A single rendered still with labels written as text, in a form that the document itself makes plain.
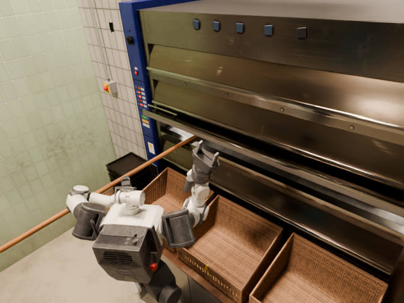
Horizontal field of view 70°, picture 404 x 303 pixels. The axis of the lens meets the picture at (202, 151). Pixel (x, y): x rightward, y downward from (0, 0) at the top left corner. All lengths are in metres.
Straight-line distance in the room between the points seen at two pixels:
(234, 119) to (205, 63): 0.39
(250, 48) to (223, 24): 0.21
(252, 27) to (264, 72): 0.23
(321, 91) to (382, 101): 0.26
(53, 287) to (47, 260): 0.35
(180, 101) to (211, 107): 0.29
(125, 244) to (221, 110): 1.04
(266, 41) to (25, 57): 1.96
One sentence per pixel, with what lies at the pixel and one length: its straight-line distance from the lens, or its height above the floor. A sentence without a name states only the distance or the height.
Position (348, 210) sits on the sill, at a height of 1.18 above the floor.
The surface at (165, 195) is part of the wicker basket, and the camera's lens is 2.67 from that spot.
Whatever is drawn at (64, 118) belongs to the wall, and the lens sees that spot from 3.00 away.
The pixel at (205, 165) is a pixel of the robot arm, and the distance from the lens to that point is 1.17.
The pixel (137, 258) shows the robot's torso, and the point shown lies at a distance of 1.23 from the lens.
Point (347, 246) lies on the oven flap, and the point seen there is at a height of 0.96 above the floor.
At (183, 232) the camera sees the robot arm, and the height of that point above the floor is 1.36.
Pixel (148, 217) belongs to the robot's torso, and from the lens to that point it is 1.31.
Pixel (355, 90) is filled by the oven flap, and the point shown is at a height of 1.82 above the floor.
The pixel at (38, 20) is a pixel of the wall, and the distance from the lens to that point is 2.83.
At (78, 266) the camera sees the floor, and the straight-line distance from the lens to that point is 3.16.
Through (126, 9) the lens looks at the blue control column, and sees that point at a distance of 2.29.
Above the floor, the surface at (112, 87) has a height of 1.47.
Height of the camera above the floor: 2.29
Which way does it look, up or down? 32 degrees down
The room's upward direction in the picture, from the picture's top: 4 degrees counter-clockwise
